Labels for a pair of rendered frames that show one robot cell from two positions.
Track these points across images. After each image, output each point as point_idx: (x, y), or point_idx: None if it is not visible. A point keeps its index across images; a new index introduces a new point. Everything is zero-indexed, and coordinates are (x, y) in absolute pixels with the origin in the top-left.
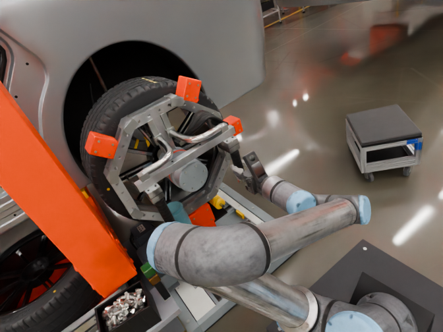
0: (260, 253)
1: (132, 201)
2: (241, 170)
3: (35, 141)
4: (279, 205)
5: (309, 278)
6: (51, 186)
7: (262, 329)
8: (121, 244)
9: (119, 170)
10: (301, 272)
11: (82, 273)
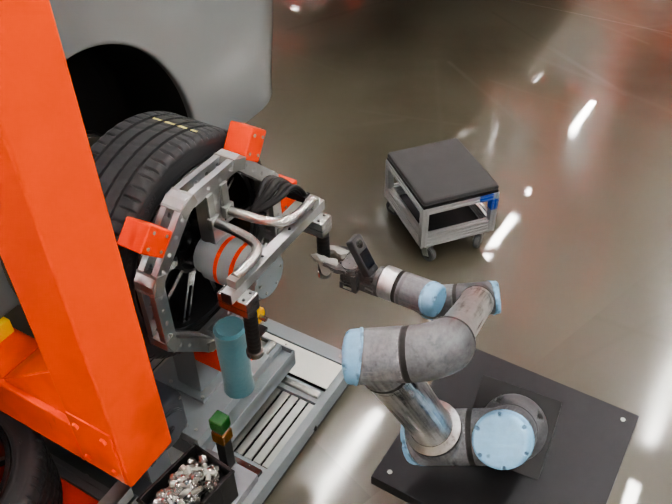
0: (472, 340)
1: (172, 322)
2: (336, 261)
3: (114, 242)
4: (406, 303)
5: (381, 416)
6: (115, 307)
7: (335, 498)
8: None
9: (166, 274)
10: (367, 409)
11: (117, 445)
